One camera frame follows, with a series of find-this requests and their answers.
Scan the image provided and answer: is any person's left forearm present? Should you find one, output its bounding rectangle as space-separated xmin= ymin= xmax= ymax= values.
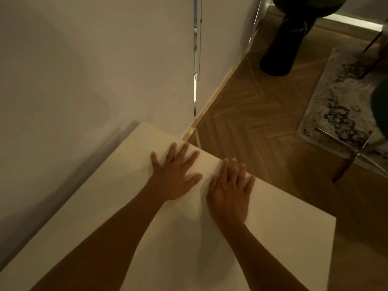
xmin=30 ymin=185 xmax=170 ymax=291

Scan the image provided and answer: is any person's left hand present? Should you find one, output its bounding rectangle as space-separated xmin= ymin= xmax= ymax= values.
xmin=151 ymin=142 xmax=203 ymax=202

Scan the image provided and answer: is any black pedestal table base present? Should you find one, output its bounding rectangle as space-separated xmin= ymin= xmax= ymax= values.
xmin=259 ymin=0 xmax=347 ymax=77

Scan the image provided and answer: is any patterned grey rug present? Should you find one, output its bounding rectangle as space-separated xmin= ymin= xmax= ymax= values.
xmin=295 ymin=47 xmax=388 ymax=180

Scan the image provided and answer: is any green chair with metal legs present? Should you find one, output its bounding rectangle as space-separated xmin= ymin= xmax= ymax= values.
xmin=315 ymin=76 xmax=388 ymax=183

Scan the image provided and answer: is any person's right forearm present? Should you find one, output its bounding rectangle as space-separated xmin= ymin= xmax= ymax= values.
xmin=216 ymin=220 xmax=310 ymax=291

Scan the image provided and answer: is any hanging blind cord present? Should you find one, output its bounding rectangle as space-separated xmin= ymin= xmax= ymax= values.
xmin=193 ymin=0 xmax=203 ymax=82

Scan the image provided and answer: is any person's right hand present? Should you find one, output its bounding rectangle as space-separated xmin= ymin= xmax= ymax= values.
xmin=206 ymin=158 xmax=256 ymax=225

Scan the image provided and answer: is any chair with dark legs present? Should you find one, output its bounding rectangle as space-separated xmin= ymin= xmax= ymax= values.
xmin=360 ymin=22 xmax=388 ymax=79

